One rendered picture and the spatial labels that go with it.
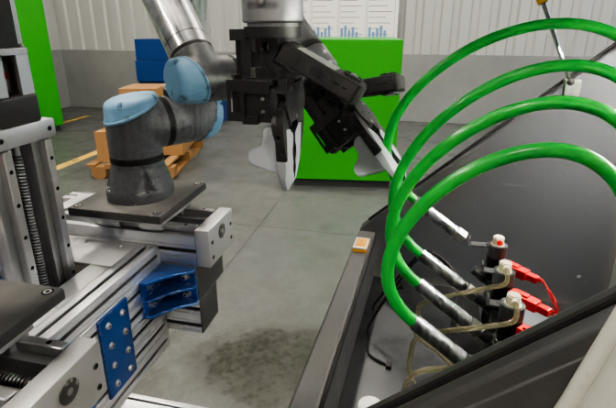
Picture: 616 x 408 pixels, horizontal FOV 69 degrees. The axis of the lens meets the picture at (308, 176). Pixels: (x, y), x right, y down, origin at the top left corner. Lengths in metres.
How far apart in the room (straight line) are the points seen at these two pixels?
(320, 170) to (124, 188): 3.14
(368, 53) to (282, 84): 3.35
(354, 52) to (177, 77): 3.21
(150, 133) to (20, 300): 0.43
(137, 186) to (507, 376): 0.83
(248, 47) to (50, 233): 0.59
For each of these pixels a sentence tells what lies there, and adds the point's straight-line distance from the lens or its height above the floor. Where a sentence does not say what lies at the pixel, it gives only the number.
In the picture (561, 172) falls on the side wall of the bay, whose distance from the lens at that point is 1.06.
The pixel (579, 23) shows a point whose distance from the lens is 0.69.
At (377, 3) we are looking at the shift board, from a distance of 7.06.
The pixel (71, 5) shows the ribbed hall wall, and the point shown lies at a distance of 9.12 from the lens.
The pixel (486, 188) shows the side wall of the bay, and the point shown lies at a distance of 1.04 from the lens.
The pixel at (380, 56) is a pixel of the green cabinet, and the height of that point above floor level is 1.17.
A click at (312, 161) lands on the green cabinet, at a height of 0.25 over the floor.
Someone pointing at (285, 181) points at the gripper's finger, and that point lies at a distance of 0.60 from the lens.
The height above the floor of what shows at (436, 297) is 1.10.
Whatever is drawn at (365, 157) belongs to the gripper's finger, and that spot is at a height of 1.22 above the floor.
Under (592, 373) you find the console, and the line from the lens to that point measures 0.41.
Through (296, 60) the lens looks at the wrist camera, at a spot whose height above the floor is 1.37.
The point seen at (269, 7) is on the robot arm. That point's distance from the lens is 0.55.
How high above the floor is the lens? 1.41
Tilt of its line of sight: 19 degrees down
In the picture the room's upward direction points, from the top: straight up
